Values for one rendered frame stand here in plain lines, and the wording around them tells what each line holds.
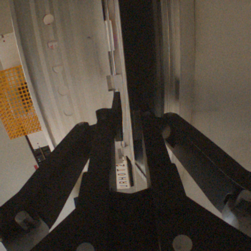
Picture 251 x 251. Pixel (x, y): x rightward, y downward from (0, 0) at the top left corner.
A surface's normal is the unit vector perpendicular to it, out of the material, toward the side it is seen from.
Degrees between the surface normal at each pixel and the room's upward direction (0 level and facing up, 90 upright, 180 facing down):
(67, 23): 79
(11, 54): 90
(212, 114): 0
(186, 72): 90
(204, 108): 0
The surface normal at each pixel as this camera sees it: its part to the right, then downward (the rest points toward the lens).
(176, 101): -0.91, 0.27
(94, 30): 0.22, 0.44
